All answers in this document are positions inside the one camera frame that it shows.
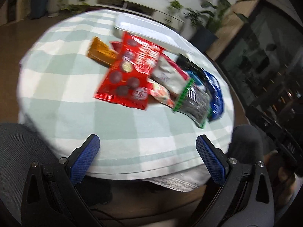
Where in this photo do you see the black snack packet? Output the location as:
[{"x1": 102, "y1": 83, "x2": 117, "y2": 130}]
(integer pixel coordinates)
[{"x1": 176, "y1": 54, "x2": 204, "y2": 77}]

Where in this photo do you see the white plastic tray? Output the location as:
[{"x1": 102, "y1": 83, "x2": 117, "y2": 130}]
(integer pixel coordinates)
[{"x1": 114, "y1": 12, "x2": 198, "y2": 54}]

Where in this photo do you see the dark blue plant pot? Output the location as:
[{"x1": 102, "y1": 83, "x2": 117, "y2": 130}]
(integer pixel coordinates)
[{"x1": 29, "y1": 0, "x2": 48, "y2": 19}]

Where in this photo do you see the red white snack packet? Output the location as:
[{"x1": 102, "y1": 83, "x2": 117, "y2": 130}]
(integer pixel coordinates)
[{"x1": 151, "y1": 53, "x2": 191, "y2": 96}]

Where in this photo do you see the green white checkered tablecloth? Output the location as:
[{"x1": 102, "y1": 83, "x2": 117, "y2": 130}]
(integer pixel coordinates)
[{"x1": 17, "y1": 10, "x2": 234, "y2": 192}]

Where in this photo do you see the dark plant pot right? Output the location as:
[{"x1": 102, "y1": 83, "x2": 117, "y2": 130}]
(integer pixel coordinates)
[{"x1": 189, "y1": 26, "x2": 218, "y2": 53}]

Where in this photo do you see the orange brown snack packet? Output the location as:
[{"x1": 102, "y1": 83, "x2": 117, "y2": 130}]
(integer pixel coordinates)
[{"x1": 86, "y1": 37, "x2": 118, "y2": 67}]

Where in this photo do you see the large red chocolate bag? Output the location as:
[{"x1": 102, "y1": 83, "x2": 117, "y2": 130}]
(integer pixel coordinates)
[{"x1": 94, "y1": 32, "x2": 164, "y2": 110}]

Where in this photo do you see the green edged transparent snack packet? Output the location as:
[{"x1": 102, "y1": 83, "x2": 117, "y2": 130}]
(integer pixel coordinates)
[{"x1": 173, "y1": 79, "x2": 211, "y2": 129}]

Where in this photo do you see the dark blue snack packet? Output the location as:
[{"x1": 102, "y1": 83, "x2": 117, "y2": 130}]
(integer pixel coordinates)
[{"x1": 203, "y1": 70, "x2": 224, "y2": 121}]

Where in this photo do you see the white plant pot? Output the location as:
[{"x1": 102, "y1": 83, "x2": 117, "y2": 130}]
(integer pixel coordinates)
[{"x1": 46, "y1": 0, "x2": 62, "y2": 17}]

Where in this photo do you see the small red white candy packet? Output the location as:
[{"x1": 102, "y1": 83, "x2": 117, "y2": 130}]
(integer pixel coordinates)
[{"x1": 147, "y1": 79, "x2": 175, "y2": 108}]

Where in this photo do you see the light blue snack packet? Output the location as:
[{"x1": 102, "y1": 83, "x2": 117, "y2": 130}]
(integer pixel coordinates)
[{"x1": 186, "y1": 71, "x2": 206, "y2": 92}]

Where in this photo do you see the shiny red snack packet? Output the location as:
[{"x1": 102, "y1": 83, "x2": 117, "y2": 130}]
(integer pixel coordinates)
[{"x1": 110, "y1": 41, "x2": 122, "y2": 53}]

